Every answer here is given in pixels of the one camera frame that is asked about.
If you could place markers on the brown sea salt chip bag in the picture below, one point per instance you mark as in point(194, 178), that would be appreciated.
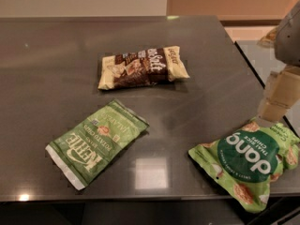
point(143, 68)

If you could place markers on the green Kettle potato chip bag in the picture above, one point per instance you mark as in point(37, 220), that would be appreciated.
point(87, 149)

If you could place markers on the green Dang rice chip bag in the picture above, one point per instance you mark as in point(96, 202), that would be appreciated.
point(246, 162)

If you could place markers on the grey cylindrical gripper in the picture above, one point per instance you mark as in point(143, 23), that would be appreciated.
point(289, 42)

